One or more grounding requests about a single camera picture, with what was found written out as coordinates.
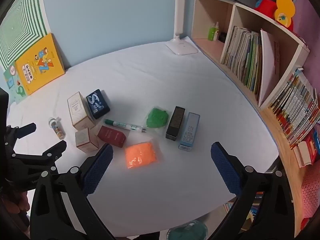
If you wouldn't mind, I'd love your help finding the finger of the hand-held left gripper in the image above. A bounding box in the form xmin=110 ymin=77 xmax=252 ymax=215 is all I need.
xmin=4 ymin=123 xmax=37 ymax=153
xmin=7 ymin=140 xmax=67 ymax=191

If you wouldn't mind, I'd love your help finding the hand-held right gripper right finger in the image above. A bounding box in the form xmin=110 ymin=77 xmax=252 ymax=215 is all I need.
xmin=210 ymin=142 xmax=297 ymax=240

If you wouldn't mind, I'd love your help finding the person's left hand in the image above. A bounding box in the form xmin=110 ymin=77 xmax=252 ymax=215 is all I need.
xmin=0 ymin=192 xmax=31 ymax=214

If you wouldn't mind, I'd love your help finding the small clear bottle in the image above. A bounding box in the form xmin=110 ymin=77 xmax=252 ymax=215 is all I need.
xmin=48 ymin=117 xmax=66 ymax=139

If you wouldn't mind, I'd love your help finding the pink perforated basket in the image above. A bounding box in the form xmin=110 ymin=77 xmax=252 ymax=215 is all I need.
xmin=300 ymin=165 xmax=320 ymax=220

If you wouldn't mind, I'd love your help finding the thick white book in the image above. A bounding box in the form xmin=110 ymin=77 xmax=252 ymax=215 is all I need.
xmin=292 ymin=141 xmax=314 ymax=168

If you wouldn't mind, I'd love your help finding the green box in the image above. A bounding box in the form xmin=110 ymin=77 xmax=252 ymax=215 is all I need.
xmin=208 ymin=22 xmax=220 ymax=42

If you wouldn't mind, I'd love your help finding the row of thin books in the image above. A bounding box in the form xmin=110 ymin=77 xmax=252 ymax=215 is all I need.
xmin=220 ymin=26 xmax=263 ymax=94

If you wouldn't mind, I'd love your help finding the yellow picture book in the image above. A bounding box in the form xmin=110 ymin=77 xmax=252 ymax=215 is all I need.
xmin=14 ymin=33 xmax=66 ymax=96

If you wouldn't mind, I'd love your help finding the red and yellow plush toy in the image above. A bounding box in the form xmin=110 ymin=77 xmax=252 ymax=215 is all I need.
xmin=255 ymin=0 xmax=296 ymax=30

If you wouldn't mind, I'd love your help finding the orange clay bag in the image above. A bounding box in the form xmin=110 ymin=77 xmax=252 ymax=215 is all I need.
xmin=124 ymin=140 xmax=165 ymax=170

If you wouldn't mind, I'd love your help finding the thick red book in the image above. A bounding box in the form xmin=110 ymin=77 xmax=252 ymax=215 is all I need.
xmin=304 ymin=129 xmax=320 ymax=164

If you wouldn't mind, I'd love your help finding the green marker pen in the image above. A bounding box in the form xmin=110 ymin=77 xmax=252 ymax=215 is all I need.
xmin=104 ymin=119 xmax=147 ymax=133

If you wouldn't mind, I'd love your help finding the teal trash bin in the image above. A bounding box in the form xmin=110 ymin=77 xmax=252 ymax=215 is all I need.
xmin=167 ymin=219 xmax=209 ymax=240

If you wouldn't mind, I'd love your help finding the dark blue box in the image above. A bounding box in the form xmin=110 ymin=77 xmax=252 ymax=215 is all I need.
xmin=86 ymin=89 xmax=111 ymax=120

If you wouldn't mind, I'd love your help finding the light blue box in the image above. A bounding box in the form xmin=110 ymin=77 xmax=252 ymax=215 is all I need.
xmin=178 ymin=112 xmax=201 ymax=152

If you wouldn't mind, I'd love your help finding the small beige box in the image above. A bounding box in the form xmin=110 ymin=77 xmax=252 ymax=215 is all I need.
xmin=75 ymin=127 xmax=100 ymax=154

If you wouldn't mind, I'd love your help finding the dark red box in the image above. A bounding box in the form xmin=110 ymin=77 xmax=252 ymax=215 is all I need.
xmin=97 ymin=126 xmax=127 ymax=148

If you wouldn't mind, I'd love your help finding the row of colourful paperbacks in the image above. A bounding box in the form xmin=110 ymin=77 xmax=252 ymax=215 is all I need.
xmin=269 ymin=69 xmax=320 ymax=147

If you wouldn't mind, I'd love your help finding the white folder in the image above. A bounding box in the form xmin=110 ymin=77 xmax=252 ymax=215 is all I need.
xmin=257 ymin=29 xmax=280 ymax=108

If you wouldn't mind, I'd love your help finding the tall beige box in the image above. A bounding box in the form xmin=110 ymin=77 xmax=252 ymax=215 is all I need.
xmin=67 ymin=92 xmax=96 ymax=131

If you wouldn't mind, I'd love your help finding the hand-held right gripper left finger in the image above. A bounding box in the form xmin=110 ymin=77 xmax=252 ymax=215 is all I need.
xmin=29 ymin=144 xmax=116 ymax=240

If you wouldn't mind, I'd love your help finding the white lamp base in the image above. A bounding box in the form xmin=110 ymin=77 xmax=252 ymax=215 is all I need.
xmin=165 ymin=0 xmax=199 ymax=55

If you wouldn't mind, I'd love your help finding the green clay bag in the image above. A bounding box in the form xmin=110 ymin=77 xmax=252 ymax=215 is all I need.
xmin=145 ymin=106 xmax=173 ymax=130

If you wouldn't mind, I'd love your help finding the wooden desktop bookshelf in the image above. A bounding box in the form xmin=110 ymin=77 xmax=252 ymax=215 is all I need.
xmin=191 ymin=0 xmax=310 ymax=110

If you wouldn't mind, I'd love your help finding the teal elephant picture book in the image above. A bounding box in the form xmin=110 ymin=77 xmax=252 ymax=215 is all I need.
xmin=3 ymin=64 xmax=27 ymax=104

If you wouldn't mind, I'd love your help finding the long black box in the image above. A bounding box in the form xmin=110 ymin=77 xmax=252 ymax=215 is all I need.
xmin=165 ymin=106 xmax=186 ymax=142

